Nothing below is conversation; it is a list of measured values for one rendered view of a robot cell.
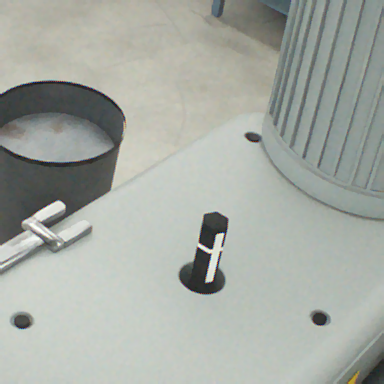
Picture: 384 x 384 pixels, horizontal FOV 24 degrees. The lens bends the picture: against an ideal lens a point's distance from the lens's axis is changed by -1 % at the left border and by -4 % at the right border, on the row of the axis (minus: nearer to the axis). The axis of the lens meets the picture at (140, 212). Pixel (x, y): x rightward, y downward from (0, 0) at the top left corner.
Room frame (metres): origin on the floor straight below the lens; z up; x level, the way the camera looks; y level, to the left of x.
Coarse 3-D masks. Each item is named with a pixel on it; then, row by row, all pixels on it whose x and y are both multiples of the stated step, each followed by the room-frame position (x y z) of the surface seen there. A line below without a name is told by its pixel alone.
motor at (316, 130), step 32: (320, 0) 0.67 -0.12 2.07; (352, 0) 0.64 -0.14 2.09; (288, 32) 0.70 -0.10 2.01; (320, 32) 0.66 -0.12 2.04; (352, 32) 0.63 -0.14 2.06; (288, 64) 0.69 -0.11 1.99; (320, 64) 0.65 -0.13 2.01; (352, 64) 0.63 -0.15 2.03; (288, 96) 0.67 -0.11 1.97; (320, 96) 0.64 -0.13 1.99; (352, 96) 0.63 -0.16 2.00; (288, 128) 0.67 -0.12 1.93; (320, 128) 0.64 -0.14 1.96; (352, 128) 0.62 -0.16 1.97; (288, 160) 0.65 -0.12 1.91; (320, 160) 0.63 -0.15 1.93; (352, 160) 0.62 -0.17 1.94; (320, 192) 0.62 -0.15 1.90; (352, 192) 0.61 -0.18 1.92
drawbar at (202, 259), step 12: (204, 216) 0.51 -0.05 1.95; (216, 216) 0.51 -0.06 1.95; (204, 228) 0.50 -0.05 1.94; (216, 228) 0.50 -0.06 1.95; (204, 240) 0.50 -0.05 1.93; (204, 252) 0.50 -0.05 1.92; (204, 264) 0.50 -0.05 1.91; (216, 264) 0.50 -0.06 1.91; (192, 276) 0.50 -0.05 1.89; (204, 276) 0.50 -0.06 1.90; (192, 288) 0.50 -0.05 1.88; (204, 288) 0.50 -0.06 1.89
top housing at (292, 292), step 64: (256, 128) 0.72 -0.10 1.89; (128, 192) 0.60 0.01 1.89; (192, 192) 0.61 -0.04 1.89; (256, 192) 0.62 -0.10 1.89; (64, 256) 0.51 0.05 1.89; (128, 256) 0.52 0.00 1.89; (192, 256) 0.53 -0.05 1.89; (256, 256) 0.54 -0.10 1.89; (320, 256) 0.55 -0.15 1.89; (0, 320) 0.43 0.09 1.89; (64, 320) 0.44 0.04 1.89; (128, 320) 0.45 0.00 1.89; (192, 320) 0.46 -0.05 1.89; (256, 320) 0.47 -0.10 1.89; (320, 320) 0.48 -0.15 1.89
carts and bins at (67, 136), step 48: (0, 96) 2.55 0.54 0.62; (48, 96) 2.67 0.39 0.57; (96, 96) 2.65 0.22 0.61; (0, 144) 2.43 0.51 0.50; (48, 144) 2.47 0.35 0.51; (96, 144) 2.51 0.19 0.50; (0, 192) 2.30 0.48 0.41; (48, 192) 2.23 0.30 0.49; (96, 192) 2.32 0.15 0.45; (0, 240) 2.32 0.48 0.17
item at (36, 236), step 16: (48, 208) 0.55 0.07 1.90; (64, 208) 0.56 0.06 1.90; (32, 224) 0.53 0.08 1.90; (80, 224) 0.54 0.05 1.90; (16, 240) 0.51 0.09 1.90; (32, 240) 0.51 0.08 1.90; (48, 240) 0.51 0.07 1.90; (64, 240) 0.52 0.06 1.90; (0, 256) 0.49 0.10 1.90; (16, 256) 0.49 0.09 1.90; (0, 272) 0.48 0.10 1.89
